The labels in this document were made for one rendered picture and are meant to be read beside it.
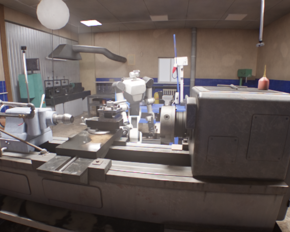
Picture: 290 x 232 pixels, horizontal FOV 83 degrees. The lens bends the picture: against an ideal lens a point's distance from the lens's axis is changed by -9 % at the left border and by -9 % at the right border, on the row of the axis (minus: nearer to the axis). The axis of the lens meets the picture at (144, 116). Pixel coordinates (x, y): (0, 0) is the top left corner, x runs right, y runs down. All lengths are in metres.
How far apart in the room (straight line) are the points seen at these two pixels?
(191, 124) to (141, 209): 0.64
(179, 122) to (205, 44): 7.40
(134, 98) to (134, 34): 6.53
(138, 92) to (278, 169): 1.69
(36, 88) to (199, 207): 5.06
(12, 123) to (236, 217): 1.78
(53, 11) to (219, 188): 4.67
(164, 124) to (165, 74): 7.48
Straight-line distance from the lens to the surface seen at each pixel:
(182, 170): 1.20
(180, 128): 1.17
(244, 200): 1.27
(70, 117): 1.46
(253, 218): 1.37
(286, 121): 1.15
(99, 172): 1.16
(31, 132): 1.55
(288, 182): 1.37
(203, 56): 8.37
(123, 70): 8.61
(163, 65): 8.58
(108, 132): 1.57
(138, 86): 2.28
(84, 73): 9.25
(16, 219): 1.67
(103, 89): 5.77
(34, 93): 5.64
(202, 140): 1.03
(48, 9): 4.92
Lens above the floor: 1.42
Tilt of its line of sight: 13 degrees down
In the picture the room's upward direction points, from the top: straight up
